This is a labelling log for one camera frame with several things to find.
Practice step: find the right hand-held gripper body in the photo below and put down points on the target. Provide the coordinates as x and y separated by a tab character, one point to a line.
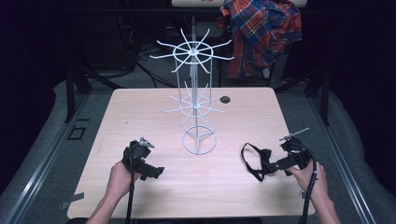
295	152

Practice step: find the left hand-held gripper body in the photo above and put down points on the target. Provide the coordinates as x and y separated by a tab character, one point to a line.
137	153

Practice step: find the person's left hand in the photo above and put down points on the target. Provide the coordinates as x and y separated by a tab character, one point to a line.
120	180

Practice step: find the person's right hand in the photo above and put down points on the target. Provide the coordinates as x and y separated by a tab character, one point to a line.
311	182

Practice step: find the black metal stand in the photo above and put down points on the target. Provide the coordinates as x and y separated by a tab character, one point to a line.
70	93
324	96

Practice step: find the grey tape strip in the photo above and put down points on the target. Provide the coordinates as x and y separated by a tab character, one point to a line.
73	199

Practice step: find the red blue plaid shirt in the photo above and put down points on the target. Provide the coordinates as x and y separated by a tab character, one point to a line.
261	34

